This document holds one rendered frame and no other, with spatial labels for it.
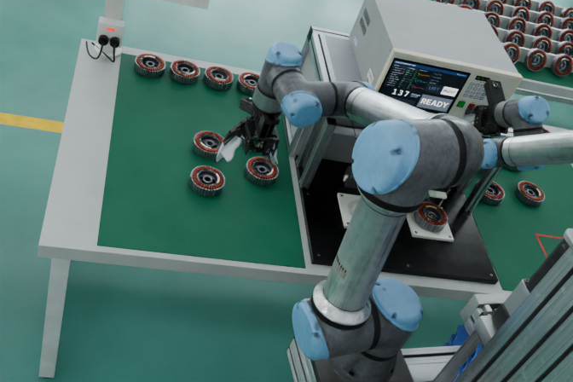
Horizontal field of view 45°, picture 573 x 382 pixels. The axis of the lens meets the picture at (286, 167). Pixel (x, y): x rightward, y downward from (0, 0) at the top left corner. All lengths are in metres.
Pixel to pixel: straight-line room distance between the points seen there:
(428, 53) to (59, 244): 1.19
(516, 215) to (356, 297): 1.50
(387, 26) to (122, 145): 0.92
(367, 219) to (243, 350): 1.67
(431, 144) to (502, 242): 1.48
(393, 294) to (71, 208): 1.03
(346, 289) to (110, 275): 1.72
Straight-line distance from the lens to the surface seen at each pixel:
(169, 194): 2.15
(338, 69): 2.26
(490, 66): 2.23
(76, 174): 2.16
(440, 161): 1.11
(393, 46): 2.08
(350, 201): 2.31
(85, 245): 1.98
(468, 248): 2.41
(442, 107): 2.23
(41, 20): 4.17
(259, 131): 1.56
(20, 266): 2.88
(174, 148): 2.31
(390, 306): 1.39
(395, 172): 1.06
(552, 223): 2.78
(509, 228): 2.62
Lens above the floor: 2.26
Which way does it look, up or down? 40 degrees down
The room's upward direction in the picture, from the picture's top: 22 degrees clockwise
